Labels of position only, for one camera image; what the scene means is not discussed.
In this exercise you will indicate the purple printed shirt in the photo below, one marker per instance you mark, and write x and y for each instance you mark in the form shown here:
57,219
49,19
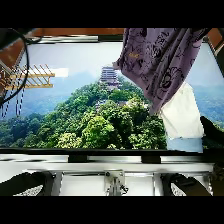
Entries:
156,63

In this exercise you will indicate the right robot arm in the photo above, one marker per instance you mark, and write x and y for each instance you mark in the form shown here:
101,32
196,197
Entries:
213,133

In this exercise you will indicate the white garment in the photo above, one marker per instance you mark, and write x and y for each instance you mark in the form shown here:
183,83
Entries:
181,116

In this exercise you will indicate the light blue garment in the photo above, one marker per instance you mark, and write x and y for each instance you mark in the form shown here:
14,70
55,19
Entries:
183,145

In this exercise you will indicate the silver frame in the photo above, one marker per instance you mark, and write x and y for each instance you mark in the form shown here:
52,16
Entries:
100,166

